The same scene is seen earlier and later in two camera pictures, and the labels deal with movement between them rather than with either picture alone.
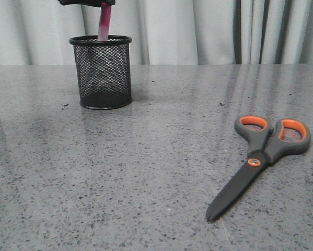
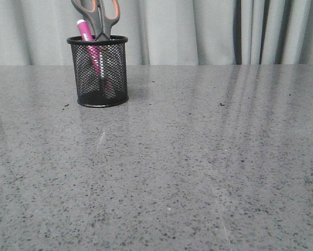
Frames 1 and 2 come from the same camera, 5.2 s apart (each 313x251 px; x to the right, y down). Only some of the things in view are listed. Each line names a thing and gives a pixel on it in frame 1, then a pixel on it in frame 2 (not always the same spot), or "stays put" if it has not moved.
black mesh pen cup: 104,71 stays put
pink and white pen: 104,23 -> 87,35
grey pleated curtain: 162,32 stays put
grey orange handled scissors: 267,144 -> 102,20
